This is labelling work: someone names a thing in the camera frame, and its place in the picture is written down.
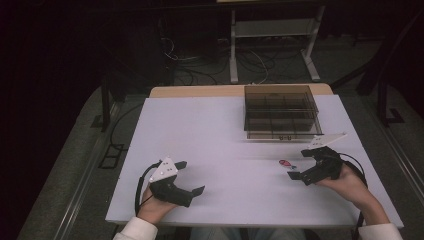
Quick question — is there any person's left hand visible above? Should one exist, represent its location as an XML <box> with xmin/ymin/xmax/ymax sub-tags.
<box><xmin>137</xmin><ymin>188</ymin><xmax>178</xmax><ymax>225</ymax></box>

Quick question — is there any dark transparent drawer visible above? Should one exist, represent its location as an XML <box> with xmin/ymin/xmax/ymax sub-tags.
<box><xmin>245</xmin><ymin>95</ymin><xmax>324</xmax><ymax>141</ymax></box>

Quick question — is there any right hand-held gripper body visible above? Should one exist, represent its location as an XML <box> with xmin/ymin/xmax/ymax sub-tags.
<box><xmin>299</xmin><ymin>132</ymin><xmax>348</xmax><ymax>186</ymax></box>

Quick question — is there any bundle of floor cables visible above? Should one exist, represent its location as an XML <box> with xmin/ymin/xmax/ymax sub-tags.
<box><xmin>159</xmin><ymin>36</ymin><xmax>314</xmax><ymax>86</ymax></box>

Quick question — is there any black metal stand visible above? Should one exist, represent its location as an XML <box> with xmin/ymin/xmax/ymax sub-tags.
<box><xmin>331</xmin><ymin>9</ymin><xmax>424</xmax><ymax>128</ymax></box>
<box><xmin>90</xmin><ymin>74</ymin><xmax>129</xmax><ymax>133</ymax></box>

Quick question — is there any left hand-held gripper cable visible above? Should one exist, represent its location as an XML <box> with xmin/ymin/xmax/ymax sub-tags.
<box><xmin>134</xmin><ymin>161</ymin><xmax>163</xmax><ymax>216</ymax></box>

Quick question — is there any small red and blue trinket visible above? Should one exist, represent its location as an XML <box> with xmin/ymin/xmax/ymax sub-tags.
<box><xmin>278</xmin><ymin>159</ymin><xmax>298</xmax><ymax>171</ymax></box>

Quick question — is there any hand-held gripper cable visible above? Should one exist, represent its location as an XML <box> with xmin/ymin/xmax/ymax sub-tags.
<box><xmin>339</xmin><ymin>152</ymin><xmax>368</xmax><ymax>240</ymax></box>
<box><xmin>134</xmin><ymin>161</ymin><xmax>163</xmax><ymax>216</ymax></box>

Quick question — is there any black floor frame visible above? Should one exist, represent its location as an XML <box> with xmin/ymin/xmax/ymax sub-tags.
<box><xmin>98</xmin><ymin>143</ymin><xmax>126</xmax><ymax>170</ymax></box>

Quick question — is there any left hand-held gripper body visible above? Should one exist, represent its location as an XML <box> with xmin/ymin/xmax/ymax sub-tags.
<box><xmin>148</xmin><ymin>156</ymin><xmax>194</xmax><ymax>208</ymax></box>

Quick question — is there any person's right hand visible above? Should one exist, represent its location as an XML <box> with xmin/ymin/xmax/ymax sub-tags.
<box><xmin>314</xmin><ymin>163</ymin><xmax>377</xmax><ymax>209</ymax></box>

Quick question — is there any dark transparent drawer box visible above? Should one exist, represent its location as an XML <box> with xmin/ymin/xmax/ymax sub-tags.
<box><xmin>243</xmin><ymin>84</ymin><xmax>318</xmax><ymax>133</ymax></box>

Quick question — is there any wooden table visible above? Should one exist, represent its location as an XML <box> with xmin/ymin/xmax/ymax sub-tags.
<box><xmin>148</xmin><ymin>83</ymin><xmax>334</xmax><ymax>99</ymax></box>

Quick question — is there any white metal stand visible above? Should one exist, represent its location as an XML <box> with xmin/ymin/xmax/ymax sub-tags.
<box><xmin>229</xmin><ymin>4</ymin><xmax>326</xmax><ymax>84</ymax></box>

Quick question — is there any right hand-held gripper cable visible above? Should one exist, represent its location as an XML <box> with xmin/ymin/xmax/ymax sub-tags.
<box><xmin>339</xmin><ymin>152</ymin><xmax>368</xmax><ymax>240</ymax></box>

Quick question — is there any metal floor rail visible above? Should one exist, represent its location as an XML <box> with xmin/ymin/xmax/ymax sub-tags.
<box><xmin>53</xmin><ymin>99</ymin><xmax>123</xmax><ymax>240</ymax></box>
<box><xmin>361</xmin><ymin>94</ymin><xmax>424</xmax><ymax>199</ymax></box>

